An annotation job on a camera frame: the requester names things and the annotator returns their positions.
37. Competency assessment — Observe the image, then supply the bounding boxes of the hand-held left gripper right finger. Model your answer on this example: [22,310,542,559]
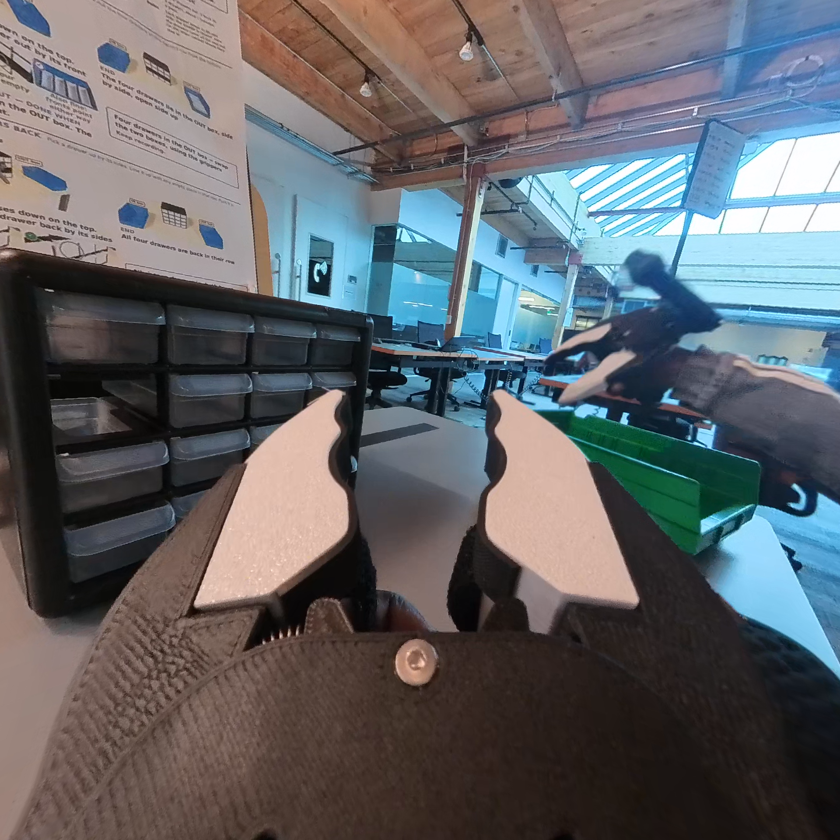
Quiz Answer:
[481,388,641,636]

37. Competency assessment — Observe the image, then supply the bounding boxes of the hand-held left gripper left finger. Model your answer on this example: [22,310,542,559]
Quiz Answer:
[193,389,361,611]

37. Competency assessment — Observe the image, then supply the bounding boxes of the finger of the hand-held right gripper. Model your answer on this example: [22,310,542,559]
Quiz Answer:
[558,351,637,404]
[545,326,624,368]

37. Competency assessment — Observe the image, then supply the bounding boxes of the green plastic bin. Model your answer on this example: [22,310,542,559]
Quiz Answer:
[535,407,762,555]

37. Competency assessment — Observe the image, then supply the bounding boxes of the rows of cabinet drawers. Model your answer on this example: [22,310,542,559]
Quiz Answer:
[36,289,368,585]

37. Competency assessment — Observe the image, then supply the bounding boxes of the black drawer cabinet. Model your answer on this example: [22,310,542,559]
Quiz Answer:
[0,249,375,618]

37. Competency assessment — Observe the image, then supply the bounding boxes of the person's left hand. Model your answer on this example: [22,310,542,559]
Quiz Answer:
[377,591,434,634]

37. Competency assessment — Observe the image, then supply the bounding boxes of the black tape strip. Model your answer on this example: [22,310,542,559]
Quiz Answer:
[360,423,439,448]

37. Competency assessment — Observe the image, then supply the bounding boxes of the black office chair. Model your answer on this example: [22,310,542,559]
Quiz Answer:
[364,315,408,408]
[413,322,463,414]

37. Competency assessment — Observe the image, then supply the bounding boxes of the orange-edged office desk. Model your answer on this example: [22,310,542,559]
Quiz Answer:
[371,341,549,421]

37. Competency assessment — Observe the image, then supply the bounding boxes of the frosted glass partition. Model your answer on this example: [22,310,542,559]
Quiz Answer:
[367,223,460,329]

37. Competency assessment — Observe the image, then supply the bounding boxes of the white door with phone icon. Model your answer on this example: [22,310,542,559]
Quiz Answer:
[294,193,350,317]

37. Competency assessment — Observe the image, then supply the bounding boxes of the tan wooden board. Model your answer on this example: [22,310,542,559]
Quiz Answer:
[249,187,275,296]

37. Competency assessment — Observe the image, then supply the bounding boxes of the black textured cloth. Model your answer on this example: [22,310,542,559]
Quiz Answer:
[738,617,840,840]

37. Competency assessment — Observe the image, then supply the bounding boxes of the white instruction poster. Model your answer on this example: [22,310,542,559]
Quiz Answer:
[0,0,258,293]

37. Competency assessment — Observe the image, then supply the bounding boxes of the wooden support post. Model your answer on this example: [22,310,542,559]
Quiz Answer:
[554,262,581,349]
[446,164,487,342]

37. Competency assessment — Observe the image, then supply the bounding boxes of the white coiled cable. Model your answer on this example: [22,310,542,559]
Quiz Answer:
[777,56,824,89]

